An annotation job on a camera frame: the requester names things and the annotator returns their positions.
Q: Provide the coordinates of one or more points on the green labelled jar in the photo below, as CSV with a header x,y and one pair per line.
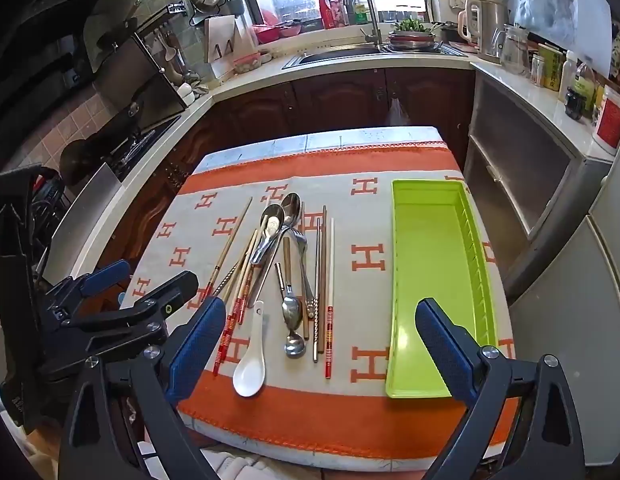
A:
x,y
552,67

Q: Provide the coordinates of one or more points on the pink basin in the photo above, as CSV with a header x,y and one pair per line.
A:
x,y
267,34

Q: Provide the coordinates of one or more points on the black wok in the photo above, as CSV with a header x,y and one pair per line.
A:
x,y
77,160

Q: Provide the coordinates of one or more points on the white chopstick red striped end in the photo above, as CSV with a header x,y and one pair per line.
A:
x,y
330,340

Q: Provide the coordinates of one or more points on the reflective steel panel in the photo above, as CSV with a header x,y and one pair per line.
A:
x,y
140,85

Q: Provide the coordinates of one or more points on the large metal spoon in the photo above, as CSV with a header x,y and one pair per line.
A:
x,y
291,209

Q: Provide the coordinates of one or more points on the red labelled canister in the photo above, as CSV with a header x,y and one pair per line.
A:
x,y
612,120

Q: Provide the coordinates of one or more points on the glass pitcher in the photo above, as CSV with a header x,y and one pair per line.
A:
x,y
514,52

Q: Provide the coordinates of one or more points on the green plastic tray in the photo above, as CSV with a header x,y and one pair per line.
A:
x,y
424,260

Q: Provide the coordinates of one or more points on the silver cabinet frosted doors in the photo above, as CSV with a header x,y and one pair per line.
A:
x,y
519,170

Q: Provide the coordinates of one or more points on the steel colander with greens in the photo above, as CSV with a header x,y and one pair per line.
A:
x,y
412,40

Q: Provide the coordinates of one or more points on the white ceramic spoon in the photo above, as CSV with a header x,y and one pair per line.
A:
x,y
250,370

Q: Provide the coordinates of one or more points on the black range hood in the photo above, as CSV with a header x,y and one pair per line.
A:
x,y
50,35

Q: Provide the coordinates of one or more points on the red spray bottle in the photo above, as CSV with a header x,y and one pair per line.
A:
x,y
327,12

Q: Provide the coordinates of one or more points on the short wide metal spoon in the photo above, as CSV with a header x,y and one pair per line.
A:
x,y
271,222

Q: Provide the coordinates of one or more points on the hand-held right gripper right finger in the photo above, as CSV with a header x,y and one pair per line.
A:
x,y
442,355

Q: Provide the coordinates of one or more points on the grey refrigerator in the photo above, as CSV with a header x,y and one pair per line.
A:
x,y
579,310

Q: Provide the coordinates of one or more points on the dark glass jar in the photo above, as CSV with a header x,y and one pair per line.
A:
x,y
574,102

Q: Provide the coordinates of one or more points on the green bottle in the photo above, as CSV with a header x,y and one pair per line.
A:
x,y
360,10

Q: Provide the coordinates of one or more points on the metal fork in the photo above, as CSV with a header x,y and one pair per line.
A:
x,y
304,270

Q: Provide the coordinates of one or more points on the small metal spoon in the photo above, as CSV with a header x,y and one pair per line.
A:
x,y
295,347

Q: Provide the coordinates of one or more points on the chrome kitchen faucet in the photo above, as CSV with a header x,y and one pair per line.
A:
x,y
370,15

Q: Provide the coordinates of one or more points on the pale cutting board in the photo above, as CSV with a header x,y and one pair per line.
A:
x,y
225,35

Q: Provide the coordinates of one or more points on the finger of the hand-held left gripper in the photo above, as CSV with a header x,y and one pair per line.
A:
x,y
107,276
175,287

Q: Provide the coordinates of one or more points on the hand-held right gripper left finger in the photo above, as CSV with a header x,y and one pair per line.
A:
x,y
200,345

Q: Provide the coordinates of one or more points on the orange beige printed blanket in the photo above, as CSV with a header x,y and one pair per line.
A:
x,y
365,220

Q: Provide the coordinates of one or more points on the dark wooden kitchen cabinets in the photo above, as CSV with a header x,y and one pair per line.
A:
x,y
340,97

